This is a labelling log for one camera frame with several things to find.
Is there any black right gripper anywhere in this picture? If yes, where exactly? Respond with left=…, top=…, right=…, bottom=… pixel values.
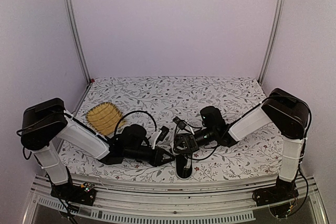
left=170, top=127, right=216, bottom=154

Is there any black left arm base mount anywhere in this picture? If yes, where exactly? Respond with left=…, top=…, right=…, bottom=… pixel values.
left=51, top=182, right=97, bottom=206

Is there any black white canvas sneaker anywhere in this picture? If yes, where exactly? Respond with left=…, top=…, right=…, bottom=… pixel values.
left=175, top=154, right=193, bottom=180

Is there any yellow woven bamboo basket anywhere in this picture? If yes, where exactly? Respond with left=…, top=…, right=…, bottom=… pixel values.
left=86, top=102, right=123, bottom=136

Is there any left rear aluminium frame post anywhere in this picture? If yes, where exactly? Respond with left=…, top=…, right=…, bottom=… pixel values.
left=64, top=0, right=91, bottom=84

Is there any aluminium frame post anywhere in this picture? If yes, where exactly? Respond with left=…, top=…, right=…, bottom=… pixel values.
left=64, top=0, right=91, bottom=84
left=258, top=0, right=285, bottom=86

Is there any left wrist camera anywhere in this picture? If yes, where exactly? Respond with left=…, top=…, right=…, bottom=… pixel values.
left=151, top=126, right=169, bottom=149

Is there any right rear aluminium frame post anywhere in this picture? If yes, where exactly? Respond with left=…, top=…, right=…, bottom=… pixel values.
left=258, top=0, right=285, bottom=86

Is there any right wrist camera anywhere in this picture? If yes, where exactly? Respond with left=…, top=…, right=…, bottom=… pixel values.
left=173, top=116, right=194, bottom=136

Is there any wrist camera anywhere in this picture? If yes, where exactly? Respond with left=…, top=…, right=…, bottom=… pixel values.
left=151, top=126, right=169, bottom=149
left=173, top=116, right=194, bottom=136

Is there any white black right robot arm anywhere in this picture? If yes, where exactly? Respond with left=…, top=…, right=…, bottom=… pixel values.
left=171, top=88, right=312, bottom=201

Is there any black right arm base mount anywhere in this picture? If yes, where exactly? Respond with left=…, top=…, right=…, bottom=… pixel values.
left=252, top=177, right=299, bottom=206

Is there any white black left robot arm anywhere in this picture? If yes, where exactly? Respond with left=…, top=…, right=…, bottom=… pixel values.
left=16, top=98, right=175, bottom=200

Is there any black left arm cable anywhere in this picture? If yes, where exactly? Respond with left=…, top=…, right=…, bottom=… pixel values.
left=113, top=110, right=155, bottom=141

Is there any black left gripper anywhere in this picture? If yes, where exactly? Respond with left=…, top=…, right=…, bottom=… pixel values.
left=124, top=146, right=175, bottom=168

